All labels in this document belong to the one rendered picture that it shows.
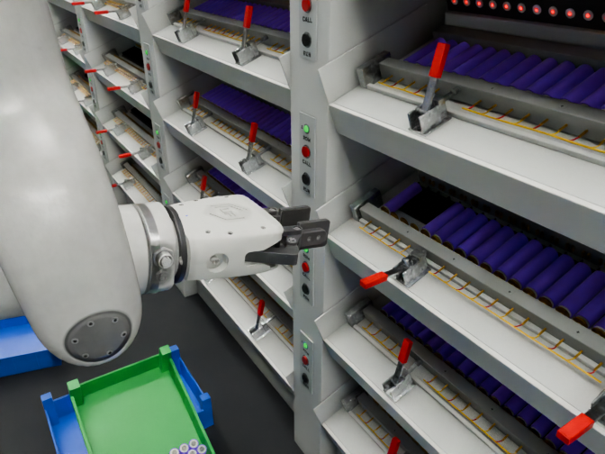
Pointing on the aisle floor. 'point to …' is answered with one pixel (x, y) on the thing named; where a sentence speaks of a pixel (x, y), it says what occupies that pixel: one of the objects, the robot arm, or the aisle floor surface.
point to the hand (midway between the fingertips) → (302, 226)
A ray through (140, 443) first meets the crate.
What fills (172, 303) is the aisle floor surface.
